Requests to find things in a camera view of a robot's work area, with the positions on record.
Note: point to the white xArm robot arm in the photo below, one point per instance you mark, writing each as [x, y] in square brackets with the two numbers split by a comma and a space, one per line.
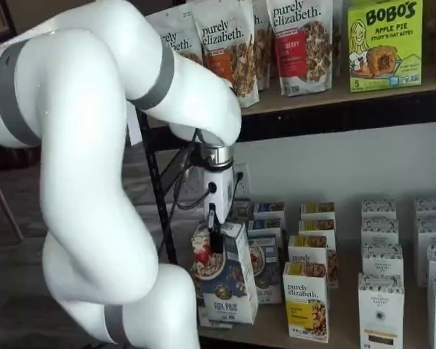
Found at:
[76, 181]

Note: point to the grey chair wooden legs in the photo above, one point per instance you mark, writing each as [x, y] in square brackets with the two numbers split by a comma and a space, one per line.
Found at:
[1, 203]

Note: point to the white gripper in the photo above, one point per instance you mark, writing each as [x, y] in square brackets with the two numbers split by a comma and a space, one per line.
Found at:
[223, 189]

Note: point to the dark framed picture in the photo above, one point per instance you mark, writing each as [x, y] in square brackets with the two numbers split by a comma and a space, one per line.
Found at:
[0, 14]

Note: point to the yellow purely elizabeth oatmeal box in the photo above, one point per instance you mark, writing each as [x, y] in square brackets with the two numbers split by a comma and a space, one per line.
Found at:
[316, 226]
[307, 249]
[305, 305]
[318, 210]

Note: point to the black metal wood shelving unit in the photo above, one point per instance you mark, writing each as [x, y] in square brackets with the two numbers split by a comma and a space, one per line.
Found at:
[349, 116]

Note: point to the red label granola bag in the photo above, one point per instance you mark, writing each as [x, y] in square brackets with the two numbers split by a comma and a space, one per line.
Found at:
[301, 51]

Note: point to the dark brown armchair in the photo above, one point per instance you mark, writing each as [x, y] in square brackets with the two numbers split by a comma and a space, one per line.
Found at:
[7, 156]

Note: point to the blue Flax Plus oatmeal box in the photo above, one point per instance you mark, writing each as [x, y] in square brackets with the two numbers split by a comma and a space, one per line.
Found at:
[229, 291]
[267, 261]
[269, 210]
[267, 228]

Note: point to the purely elizabeth granola bag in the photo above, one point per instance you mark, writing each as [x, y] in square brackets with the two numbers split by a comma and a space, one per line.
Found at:
[263, 47]

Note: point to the blue label granola bag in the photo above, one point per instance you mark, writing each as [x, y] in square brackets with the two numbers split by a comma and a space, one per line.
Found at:
[181, 40]

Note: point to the green Bobo's apple pie box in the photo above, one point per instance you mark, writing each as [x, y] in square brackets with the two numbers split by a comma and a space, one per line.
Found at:
[385, 47]

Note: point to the orange label granola bag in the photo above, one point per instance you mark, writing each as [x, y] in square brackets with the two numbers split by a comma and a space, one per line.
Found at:
[240, 62]

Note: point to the green apple cinnamon oatmeal box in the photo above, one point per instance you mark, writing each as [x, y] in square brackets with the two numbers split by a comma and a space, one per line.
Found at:
[241, 209]

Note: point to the white wall outlet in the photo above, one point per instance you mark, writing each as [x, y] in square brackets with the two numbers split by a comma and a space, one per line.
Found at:
[245, 189]

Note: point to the white door panel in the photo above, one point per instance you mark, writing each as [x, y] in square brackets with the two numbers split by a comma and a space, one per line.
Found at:
[132, 127]

